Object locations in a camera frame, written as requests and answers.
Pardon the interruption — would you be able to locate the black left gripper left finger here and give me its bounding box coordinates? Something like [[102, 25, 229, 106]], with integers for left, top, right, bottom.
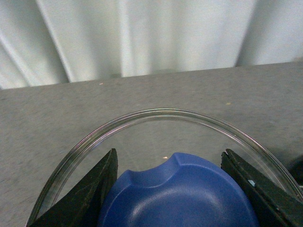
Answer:
[[28, 148, 118, 227]]

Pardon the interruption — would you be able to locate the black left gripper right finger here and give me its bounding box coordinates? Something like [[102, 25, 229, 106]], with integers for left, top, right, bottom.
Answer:
[[221, 149, 303, 227]]

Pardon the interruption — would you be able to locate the glass lid with blue knob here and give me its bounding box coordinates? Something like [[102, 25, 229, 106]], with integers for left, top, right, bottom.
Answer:
[[27, 108, 303, 227]]

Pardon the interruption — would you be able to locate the dark blue saucepan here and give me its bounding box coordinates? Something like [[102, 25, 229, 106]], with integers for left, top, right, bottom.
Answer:
[[289, 156, 303, 187]]

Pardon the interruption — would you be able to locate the white curtain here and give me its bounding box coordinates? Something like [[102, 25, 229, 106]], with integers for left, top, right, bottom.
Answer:
[[0, 0, 303, 89]]

